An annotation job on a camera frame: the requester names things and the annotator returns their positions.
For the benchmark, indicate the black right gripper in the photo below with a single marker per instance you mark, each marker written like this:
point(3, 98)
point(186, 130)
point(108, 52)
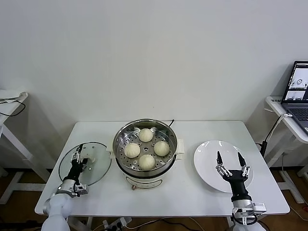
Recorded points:
point(238, 185)

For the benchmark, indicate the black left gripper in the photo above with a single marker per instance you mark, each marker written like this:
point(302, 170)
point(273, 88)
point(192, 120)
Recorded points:
point(75, 172)

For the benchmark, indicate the round glass pot lid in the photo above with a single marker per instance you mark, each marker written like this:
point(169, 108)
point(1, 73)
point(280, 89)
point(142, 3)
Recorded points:
point(101, 163)

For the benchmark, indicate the white steamed baozi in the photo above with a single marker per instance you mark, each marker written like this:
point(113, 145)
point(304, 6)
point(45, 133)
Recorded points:
point(147, 162)
point(161, 148)
point(132, 150)
point(145, 135)

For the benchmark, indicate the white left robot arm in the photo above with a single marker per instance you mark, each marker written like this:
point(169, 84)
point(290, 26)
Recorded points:
point(56, 204)

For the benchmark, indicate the perforated stainless steamer basket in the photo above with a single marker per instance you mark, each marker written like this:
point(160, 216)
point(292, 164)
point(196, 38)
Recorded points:
point(120, 142)

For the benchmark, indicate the round white plate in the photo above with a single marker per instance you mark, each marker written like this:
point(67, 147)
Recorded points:
point(207, 156)

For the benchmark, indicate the cream electric cooking pot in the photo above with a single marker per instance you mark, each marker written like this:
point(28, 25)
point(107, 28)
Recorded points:
point(144, 181)

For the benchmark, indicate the white power strip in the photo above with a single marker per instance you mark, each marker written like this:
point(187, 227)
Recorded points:
point(118, 222)

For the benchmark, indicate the white side table with laptop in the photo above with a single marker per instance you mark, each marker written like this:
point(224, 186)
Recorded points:
point(276, 106)

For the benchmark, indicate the open grey laptop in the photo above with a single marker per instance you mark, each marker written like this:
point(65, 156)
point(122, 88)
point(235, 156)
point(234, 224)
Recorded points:
point(298, 113)

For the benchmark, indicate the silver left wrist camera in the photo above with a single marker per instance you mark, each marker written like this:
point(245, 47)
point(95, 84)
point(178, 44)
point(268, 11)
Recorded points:
point(81, 190)

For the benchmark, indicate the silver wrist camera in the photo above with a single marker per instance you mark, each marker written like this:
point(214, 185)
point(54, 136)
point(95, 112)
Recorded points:
point(81, 190)
point(258, 207)

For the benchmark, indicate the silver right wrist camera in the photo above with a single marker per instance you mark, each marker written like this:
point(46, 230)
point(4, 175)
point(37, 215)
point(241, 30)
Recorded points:
point(258, 207)

